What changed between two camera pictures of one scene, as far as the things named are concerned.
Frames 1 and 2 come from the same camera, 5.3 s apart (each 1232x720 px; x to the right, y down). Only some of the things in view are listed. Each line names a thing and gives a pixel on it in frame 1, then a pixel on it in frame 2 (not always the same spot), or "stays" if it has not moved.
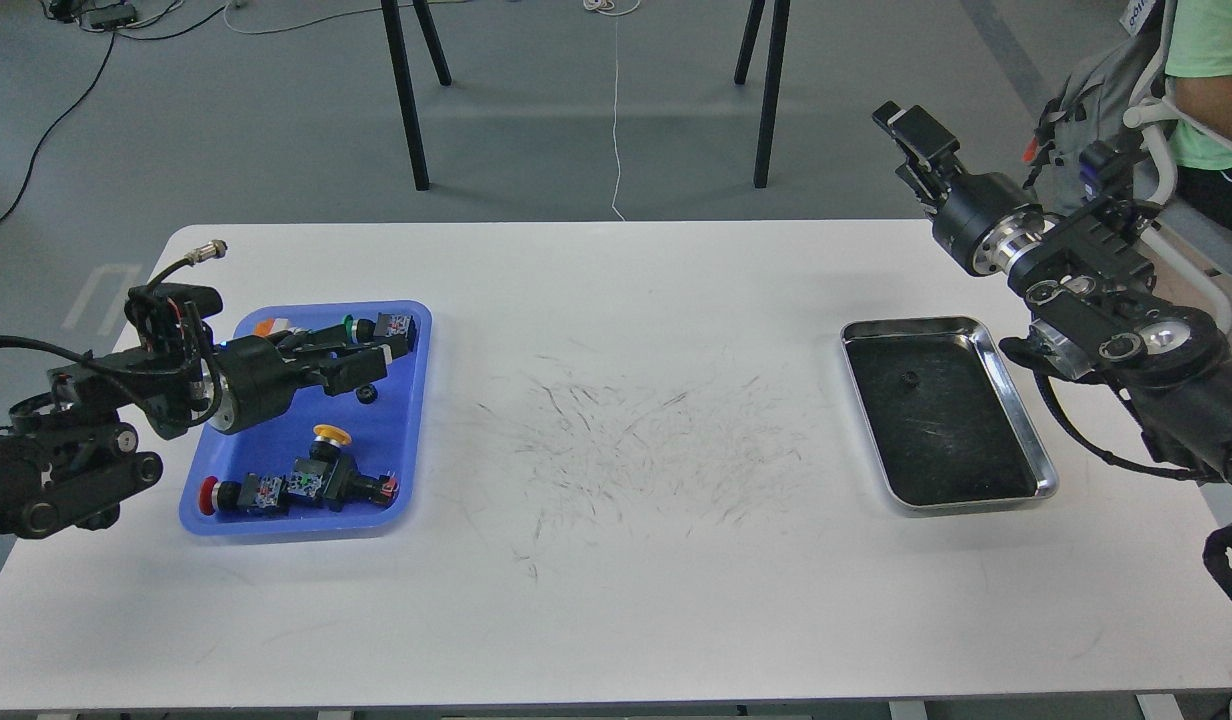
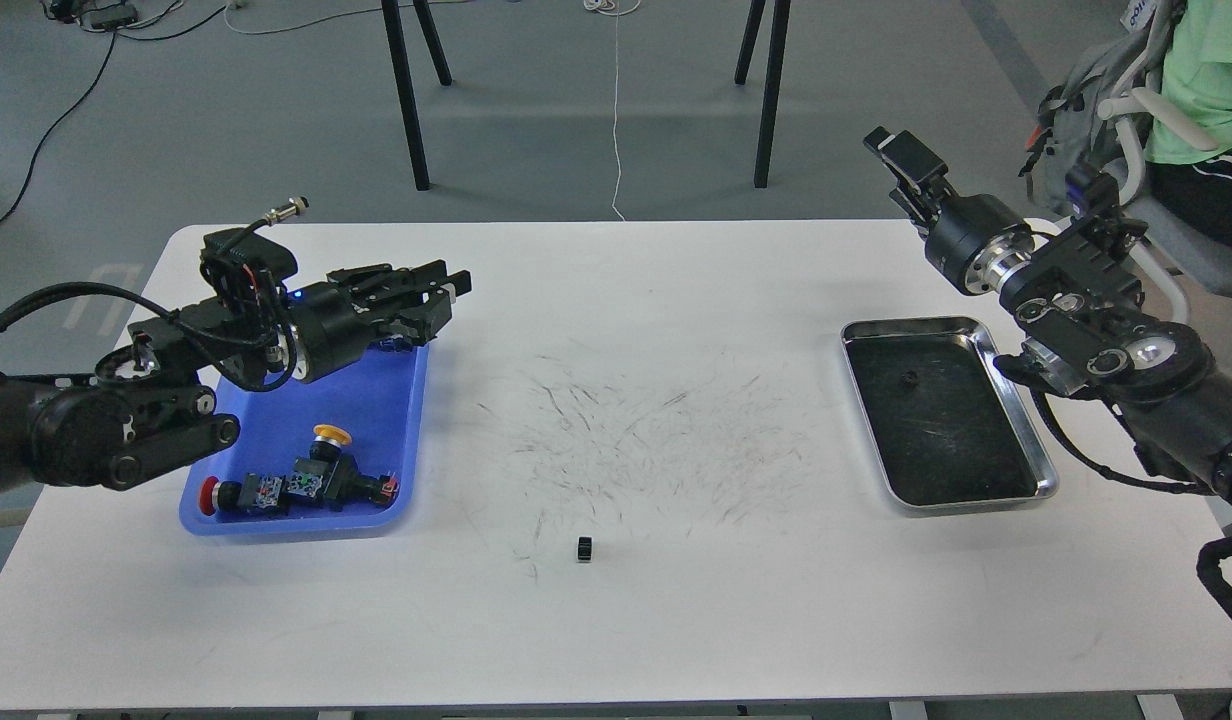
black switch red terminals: (338, 481) stays
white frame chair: (1162, 118) to (1152, 236)
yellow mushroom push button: (327, 442) stays
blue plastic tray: (384, 436) stays
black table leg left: (392, 24) stays
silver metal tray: (948, 427) stays
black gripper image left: (260, 379) to (351, 312)
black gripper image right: (986, 218) to (975, 240)
